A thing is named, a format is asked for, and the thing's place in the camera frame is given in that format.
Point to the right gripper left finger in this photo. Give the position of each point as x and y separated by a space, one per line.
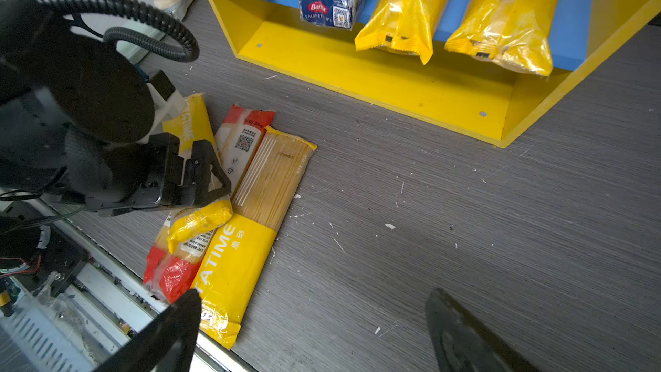
168 343

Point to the white slotted cable duct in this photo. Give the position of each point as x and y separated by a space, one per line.
45 338

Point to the yellow wooden shelf unit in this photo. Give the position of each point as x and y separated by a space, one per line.
478 99

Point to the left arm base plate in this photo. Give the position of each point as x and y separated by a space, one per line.
35 257

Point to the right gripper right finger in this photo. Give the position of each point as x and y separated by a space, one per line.
463 343

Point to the yellow red spaghetti bag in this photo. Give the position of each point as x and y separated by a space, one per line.
169 274

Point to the yellow Pastatime spaghetti bag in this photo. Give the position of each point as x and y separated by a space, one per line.
194 125
239 249

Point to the plain yellow spaghetti bag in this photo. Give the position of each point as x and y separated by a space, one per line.
404 27

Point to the yellow spaghetti bag with barcode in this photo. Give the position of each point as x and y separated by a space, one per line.
513 34

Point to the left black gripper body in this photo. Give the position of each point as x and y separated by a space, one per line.
115 180

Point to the blue lower shelf board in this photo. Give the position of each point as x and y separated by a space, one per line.
568 38

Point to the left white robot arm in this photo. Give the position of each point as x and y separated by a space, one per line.
80 124

